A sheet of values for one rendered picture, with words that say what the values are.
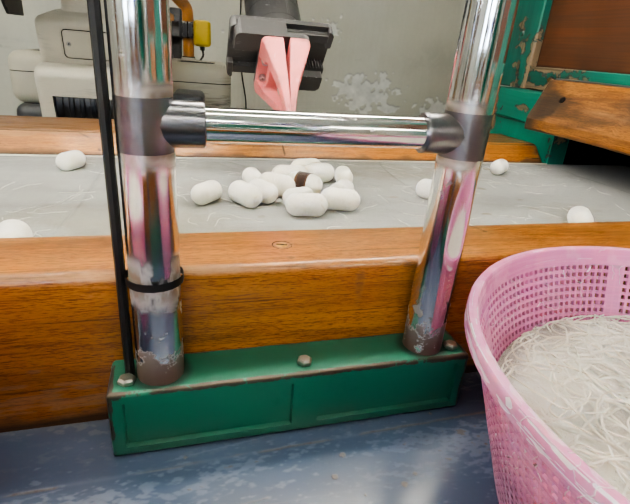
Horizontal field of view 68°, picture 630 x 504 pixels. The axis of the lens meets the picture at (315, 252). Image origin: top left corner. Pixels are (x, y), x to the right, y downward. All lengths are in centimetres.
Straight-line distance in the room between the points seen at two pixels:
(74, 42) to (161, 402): 93
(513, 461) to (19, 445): 24
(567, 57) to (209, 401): 71
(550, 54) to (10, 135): 74
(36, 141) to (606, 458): 58
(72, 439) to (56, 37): 92
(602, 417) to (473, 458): 8
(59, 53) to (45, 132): 51
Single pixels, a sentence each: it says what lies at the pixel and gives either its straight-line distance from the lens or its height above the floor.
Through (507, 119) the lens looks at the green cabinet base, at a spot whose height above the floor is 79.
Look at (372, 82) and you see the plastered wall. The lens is 260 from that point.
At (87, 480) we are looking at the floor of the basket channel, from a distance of 27.
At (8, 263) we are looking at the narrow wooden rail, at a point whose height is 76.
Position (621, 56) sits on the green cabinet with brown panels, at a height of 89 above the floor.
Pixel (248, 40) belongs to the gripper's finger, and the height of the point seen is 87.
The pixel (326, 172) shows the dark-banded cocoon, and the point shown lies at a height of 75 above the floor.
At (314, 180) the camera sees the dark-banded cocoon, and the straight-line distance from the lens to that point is 45.
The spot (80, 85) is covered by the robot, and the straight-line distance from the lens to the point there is 107.
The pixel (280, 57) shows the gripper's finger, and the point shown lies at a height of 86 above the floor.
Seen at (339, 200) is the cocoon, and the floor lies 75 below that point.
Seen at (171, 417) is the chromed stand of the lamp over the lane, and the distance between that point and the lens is 26.
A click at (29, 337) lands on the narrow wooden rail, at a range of 27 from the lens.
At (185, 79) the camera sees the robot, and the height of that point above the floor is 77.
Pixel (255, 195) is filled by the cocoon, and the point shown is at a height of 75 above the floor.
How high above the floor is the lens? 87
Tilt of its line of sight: 24 degrees down
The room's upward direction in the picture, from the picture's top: 5 degrees clockwise
